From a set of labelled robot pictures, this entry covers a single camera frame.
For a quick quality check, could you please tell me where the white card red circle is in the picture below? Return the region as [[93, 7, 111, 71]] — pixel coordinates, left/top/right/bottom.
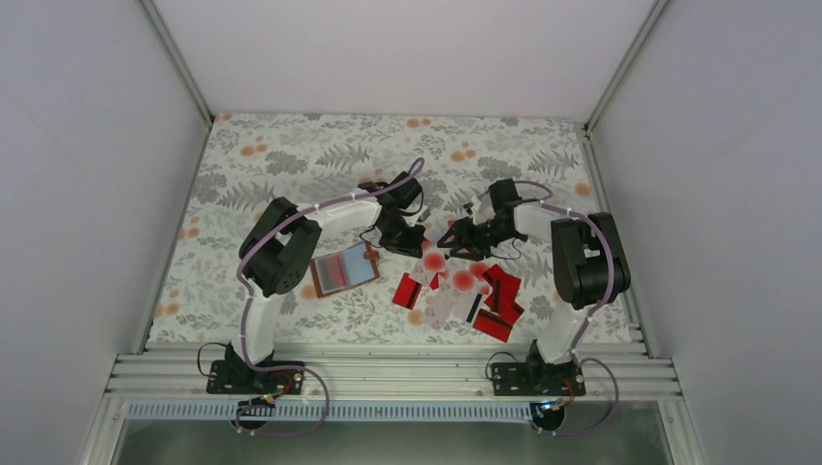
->
[[445, 266, 476, 293], [409, 248, 448, 286]]

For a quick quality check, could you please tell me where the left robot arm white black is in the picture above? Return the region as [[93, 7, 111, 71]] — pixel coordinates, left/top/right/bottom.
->
[[225, 171, 425, 392]]

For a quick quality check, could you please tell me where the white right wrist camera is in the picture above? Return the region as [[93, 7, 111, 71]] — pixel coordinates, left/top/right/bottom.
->
[[463, 195, 494, 225]]

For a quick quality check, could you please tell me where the dark red card right upper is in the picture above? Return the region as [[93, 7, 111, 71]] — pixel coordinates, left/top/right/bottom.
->
[[482, 264, 522, 314]]

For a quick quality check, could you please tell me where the dark red card bottom right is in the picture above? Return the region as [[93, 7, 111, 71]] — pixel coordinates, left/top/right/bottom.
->
[[472, 307, 523, 343]]

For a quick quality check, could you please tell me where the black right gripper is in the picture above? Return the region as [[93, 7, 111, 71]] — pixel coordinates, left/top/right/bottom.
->
[[438, 215, 521, 262]]

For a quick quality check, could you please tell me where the brown leather card holder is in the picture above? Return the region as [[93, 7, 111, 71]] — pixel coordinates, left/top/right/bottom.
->
[[310, 242, 380, 298]]

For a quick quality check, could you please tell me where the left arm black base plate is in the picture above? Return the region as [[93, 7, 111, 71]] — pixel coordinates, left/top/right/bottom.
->
[[205, 360, 305, 396]]

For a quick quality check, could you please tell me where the slotted grey cable duct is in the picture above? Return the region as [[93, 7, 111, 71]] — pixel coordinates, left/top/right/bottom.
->
[[126, 399, 531, 423]]

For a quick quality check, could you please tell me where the red card with gold logo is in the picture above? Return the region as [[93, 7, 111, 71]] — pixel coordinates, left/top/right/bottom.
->
[[314, 254, 347, 294]]

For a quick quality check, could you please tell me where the dark red card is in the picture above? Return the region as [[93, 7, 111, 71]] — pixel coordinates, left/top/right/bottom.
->
[[472, 307, 523, 343], [482, 264, 522, 314]]

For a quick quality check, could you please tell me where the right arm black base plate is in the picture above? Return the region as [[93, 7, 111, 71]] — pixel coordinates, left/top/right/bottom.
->
[[489, 362, 586, 397]]

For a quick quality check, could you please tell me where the aluminium rail frame front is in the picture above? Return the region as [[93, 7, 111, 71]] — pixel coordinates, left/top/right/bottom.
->
[[81, 334, 704, 464]]

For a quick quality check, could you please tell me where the floral patterned table mat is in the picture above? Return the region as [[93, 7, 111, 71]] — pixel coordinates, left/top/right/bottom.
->
[[148, 113, 600, 344]]

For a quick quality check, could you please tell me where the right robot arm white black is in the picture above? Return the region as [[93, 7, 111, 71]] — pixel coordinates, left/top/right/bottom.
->
[[437, 179, 631, 396]]

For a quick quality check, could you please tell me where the white card pale pattern bottom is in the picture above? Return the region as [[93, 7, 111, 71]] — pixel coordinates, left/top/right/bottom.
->
[[423, 288, 458, 328]]

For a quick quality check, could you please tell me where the white card black stripe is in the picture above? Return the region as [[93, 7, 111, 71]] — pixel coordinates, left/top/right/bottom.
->
[[452, 292, 485, 324]]

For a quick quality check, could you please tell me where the red card black stripe left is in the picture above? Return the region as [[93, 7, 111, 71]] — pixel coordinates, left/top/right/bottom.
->
[[392, 273, 423, 310]]

